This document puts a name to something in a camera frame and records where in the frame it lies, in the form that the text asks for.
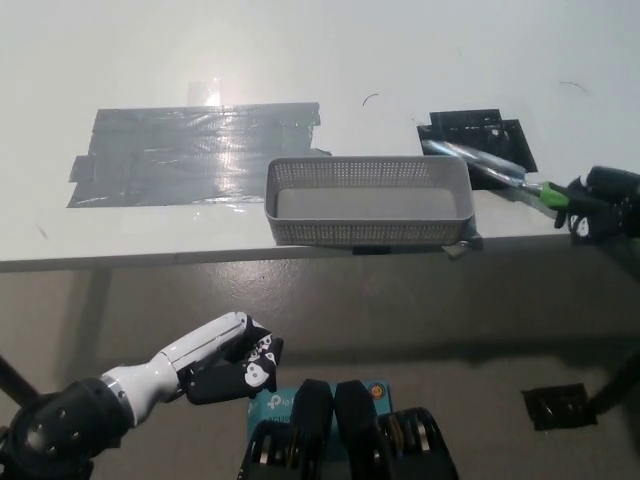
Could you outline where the large grey tape patch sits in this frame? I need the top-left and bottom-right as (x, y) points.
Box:
(64, 102), (334, 210)

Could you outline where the black table leg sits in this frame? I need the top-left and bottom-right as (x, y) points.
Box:
(0, 354), (39, 406)
(587, 349), (640, 414)

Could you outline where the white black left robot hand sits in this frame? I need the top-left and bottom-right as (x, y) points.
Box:
(98, 310), (285, 427)

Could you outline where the grey perforated plastic basket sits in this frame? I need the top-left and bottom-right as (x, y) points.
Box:
(263, 156), (475, 247)

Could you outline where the silver trowel black green handle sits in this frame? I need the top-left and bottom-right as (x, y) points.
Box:
(421, 138), (576, 211)

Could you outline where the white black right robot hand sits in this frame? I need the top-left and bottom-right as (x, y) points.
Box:
(553, 166), (640, 247)

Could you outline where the teal tp-link box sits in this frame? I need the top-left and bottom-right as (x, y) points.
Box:
(247, 380), (394, 480)

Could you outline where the black tape patch on desk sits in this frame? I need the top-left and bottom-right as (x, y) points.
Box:
(416, 107), (539, 191)

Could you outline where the small grey tape piece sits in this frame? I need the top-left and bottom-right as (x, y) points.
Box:
(440, 219), (484, 261)

